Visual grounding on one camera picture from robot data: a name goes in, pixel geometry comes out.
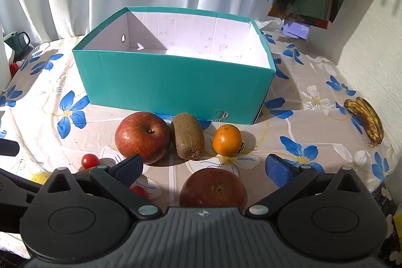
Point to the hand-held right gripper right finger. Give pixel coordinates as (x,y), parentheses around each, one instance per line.
(278,172)

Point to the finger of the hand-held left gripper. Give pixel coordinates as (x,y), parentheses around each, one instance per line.
(18,181)
(8,147)

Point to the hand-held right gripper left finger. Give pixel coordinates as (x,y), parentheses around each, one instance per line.
(129,170)

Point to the yellow apple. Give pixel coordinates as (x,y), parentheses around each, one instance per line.
(40,177)

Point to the red cherry tomato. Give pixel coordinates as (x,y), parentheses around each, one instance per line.
(90,160)
(140,191)

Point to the red apple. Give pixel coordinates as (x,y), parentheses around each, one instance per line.
(143,137)

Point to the small orange mandarin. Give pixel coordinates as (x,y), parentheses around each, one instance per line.
(227,140)

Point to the red-green apple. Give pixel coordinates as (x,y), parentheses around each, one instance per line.
(213,189)

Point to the brown kiwi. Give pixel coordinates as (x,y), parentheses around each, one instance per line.
(188,136)

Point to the teal cardboard box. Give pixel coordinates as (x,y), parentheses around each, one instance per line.
(172,86)

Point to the blue floral tablecloth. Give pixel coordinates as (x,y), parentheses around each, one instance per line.
(314,136)

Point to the small red object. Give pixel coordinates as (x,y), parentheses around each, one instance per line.
(14,68)

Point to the overripe banana bunch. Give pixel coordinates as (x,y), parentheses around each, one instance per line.
(366,123)

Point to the dark green mug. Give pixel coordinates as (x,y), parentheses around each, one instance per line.
(18,42)

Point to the dark printed carton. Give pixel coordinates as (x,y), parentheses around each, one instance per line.
(387,202)

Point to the lilac small box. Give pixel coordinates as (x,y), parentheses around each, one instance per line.
(295,29)

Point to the brown gold patterned bag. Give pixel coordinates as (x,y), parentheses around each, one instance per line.
(279,13)

